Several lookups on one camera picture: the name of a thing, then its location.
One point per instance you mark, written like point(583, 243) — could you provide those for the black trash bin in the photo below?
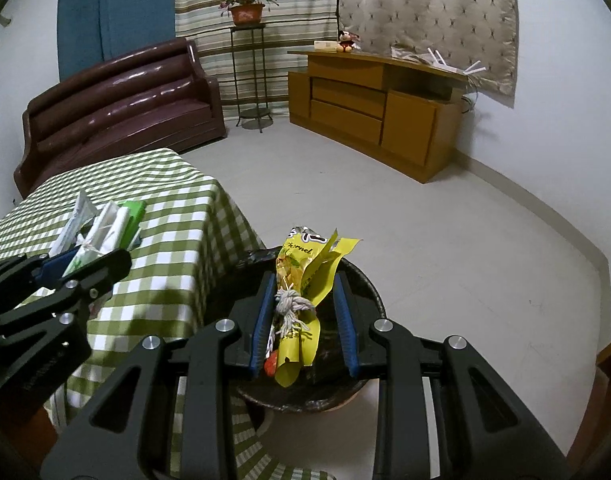
point(246, 294)

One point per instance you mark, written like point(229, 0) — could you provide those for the white plastic wrapper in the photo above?
point(84, 211)

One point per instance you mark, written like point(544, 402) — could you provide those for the Mickey Mouse toy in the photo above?
point(347, 41)

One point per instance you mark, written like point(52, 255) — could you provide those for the wooden TV cabinet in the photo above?
point(404, 114)

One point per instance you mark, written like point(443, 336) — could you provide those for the small orange bag ball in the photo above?
point(270, 365)

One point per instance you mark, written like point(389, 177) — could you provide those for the black metal plant stand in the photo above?
point(248, 56)

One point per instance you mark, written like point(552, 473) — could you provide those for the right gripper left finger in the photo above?
point(123, 432)

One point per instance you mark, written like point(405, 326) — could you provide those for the dark brown leather sofa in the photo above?
point(155, 97)

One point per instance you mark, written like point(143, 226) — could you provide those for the blue curtain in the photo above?
point(94, 31)

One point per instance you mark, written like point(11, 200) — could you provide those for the green checkered tablecloth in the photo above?
point(191, 233)

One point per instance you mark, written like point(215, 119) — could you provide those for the potted plant terracotta pot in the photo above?
point(245, 12)

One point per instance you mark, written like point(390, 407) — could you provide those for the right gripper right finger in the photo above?
point(484, 430)

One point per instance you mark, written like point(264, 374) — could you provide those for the beige patterned curtain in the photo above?
point(480, 36)

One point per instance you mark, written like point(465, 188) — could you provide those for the beige tissue box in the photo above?
point(326, 46)

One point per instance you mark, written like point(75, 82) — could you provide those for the striped green curtain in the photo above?
point(293, 25)

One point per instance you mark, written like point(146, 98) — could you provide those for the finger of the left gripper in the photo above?
point(82, 288)
point(21, 276)

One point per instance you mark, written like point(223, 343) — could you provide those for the yellow snack bag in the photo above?
point(305, 268)

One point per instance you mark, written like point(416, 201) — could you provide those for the green white packet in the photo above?
point(115, 227)

